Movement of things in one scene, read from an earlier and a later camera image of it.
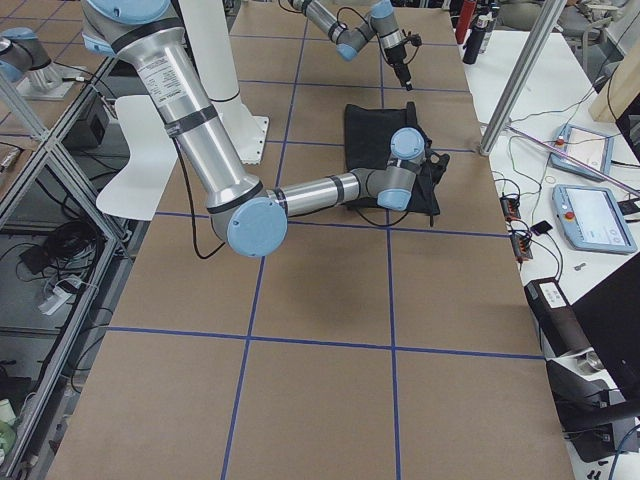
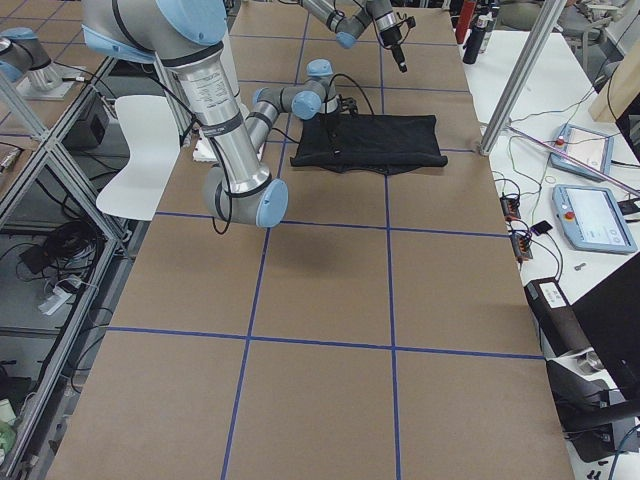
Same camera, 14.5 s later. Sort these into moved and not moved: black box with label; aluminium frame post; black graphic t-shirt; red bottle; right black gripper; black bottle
Moved: right black gripper; black graphic t-shirt
Not moved: aluminium frame post; red bottle; black bottle; black box with label
